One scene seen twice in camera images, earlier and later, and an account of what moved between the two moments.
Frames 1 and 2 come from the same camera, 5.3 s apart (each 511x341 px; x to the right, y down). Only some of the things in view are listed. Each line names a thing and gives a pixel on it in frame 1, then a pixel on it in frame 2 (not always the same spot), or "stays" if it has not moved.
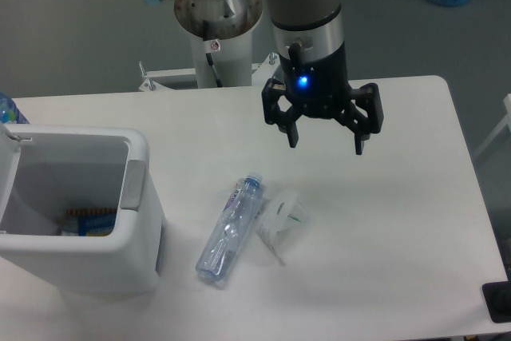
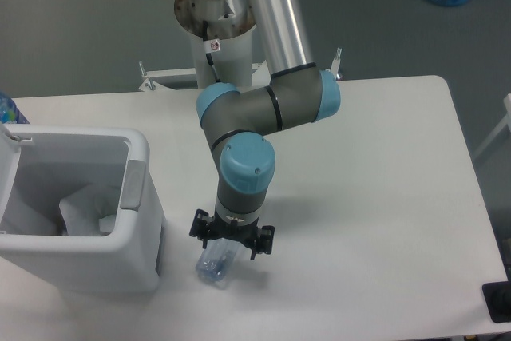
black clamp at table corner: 497,298 stays
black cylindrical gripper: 314,68 to 251,234
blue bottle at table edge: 9,113 stays
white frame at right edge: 507,105 stays
